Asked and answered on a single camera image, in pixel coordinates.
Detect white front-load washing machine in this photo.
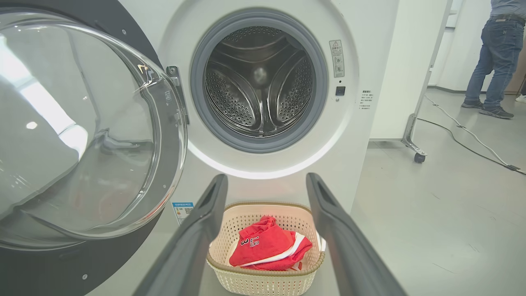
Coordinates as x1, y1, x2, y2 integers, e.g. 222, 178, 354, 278
86, 0, 401, 296

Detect brown wooden panel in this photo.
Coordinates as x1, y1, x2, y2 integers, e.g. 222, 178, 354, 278
506, 41, 526, 95

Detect cream perforated laundry basket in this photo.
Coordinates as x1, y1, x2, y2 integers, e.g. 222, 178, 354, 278
206, 201, 326, 296

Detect white floor cable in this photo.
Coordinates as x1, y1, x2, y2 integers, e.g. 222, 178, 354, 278
424, 95, 526, 175

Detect red jersey striped cuffs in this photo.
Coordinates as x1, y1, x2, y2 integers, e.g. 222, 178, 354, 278
242, 232, 326, 272

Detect black floor cable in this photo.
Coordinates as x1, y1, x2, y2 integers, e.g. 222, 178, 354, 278
417, 118, 526, 173

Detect black glass washer door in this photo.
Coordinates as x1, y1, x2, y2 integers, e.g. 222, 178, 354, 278
0, 0, 190, 296

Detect blue energy label sticker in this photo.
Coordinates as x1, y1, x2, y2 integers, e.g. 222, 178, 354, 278
172, 201, 194, 226

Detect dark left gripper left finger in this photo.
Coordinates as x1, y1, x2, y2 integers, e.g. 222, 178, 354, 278
132, 173, 228, 296

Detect red shorts white trim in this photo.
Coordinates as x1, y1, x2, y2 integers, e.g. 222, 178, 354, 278
229, 216, 307, 268

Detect person in blue jeans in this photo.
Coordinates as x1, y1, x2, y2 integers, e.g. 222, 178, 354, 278
461, 0, 526, 120

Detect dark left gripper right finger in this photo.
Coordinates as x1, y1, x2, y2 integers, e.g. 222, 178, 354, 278
306, 173, 407, 296

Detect grey warning label sticker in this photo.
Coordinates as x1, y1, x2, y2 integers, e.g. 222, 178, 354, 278
329, 40, 345, 78

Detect white partition panel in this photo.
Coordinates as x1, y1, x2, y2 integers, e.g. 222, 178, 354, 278
369, 0, 454, 164

